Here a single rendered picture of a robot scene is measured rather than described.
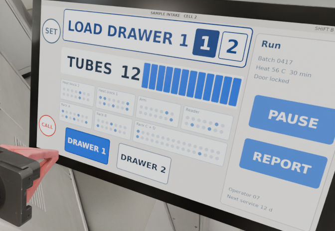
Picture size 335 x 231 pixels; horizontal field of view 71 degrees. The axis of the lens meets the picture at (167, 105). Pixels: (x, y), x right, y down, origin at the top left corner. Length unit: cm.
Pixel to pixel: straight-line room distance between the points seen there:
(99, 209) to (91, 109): 113
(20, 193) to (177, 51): 25
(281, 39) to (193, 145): 18
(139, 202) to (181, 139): 111
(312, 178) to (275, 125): 8
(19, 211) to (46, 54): 27
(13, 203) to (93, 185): 127
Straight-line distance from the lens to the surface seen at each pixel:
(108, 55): 39
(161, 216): 137
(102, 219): 148
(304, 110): 33
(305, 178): 36
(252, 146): 34
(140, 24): 37
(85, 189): 158
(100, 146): 42
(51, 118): 48
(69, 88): 44
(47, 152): 36
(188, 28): 34
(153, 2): 36
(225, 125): 34
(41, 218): 98
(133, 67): 37
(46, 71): 47
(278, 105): 33
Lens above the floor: 135
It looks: 49 degrees down
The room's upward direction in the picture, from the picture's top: 9 degrees counter-clockwise
